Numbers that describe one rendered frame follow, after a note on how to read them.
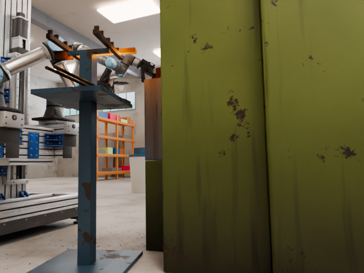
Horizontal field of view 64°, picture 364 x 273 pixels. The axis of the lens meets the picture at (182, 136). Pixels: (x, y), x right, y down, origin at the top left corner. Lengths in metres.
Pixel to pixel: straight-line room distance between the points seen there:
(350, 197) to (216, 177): 0.47
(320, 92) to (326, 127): 0.12
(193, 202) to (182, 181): 0.10
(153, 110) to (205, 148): 0.49
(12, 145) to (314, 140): 1.66
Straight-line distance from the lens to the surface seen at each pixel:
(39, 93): 1.33
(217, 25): 1.32
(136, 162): 4.61
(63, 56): 1.69
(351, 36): 1.17
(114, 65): 2.22
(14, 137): 2.04
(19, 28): 2.52
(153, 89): 1.61
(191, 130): 1.22
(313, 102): 1.09
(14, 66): 2.05
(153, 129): 1.57
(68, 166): 12.18
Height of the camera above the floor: 0.45
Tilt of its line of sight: 5 degrees up
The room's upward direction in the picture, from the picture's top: 1 degrees counter-clockwise
